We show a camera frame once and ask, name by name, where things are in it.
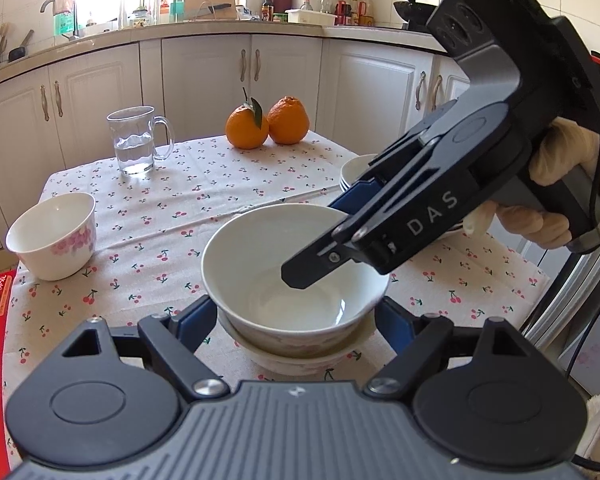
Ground white tray on counter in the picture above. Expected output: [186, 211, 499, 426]
[286, 9, 336, 26]

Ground kitchen faucet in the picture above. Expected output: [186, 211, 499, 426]
[40, 0, 79, 40]

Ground bumpy orange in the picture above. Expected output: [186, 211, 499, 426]
[266, 96, 310, 145]

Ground white floral bowl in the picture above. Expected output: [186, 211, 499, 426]
[5, 192, 97, 282]
[200, 204, 389, 358]

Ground white base cabinets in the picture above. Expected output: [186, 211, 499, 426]
[0, 34, 469, 231]

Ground right gloved hand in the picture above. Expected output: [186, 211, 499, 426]
[463, 118, 600, 249]

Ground large white plate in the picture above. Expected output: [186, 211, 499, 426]
[339, 178, 356, 192]

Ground black wok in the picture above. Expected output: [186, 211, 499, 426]
[393, 0, 437, 32]

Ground glass water mug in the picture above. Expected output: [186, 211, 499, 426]
[106, 105, 174, 176]

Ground cherry print tablecloth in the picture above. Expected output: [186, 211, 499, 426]
[2, 129, 552, 470]

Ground white fruit plate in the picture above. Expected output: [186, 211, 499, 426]
[340, 154, 376, 181]

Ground orange with leaf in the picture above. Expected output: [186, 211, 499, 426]
[224, 89, 270, 150]

